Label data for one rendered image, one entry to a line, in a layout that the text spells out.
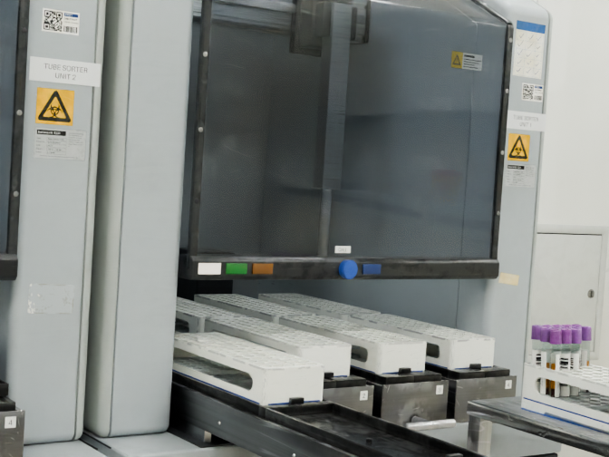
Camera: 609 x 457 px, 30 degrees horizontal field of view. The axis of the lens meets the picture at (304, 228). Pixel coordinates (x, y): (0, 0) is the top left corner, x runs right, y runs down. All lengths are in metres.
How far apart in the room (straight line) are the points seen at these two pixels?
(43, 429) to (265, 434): 0.31
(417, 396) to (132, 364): 0.47
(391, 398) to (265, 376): 0.33
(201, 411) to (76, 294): 0.24
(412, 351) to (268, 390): 0.39
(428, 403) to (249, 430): 0.41
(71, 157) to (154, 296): 0.23
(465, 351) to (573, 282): 1.92
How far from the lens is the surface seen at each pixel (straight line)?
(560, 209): 3.75
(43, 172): 1.55
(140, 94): 1.61
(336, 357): 1.75
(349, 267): 1.77
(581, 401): 1.59
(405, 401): 1.81
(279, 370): 1.52
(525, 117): 2.05
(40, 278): 1.56
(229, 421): 1.56
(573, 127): 3.78
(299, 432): 1.43
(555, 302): 3.78
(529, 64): 2.06
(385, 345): 1.81
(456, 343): 1.91
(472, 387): 1.90
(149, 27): 1.62
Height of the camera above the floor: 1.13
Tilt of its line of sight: 3 degrees down
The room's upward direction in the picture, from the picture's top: 4 degrees clockwise
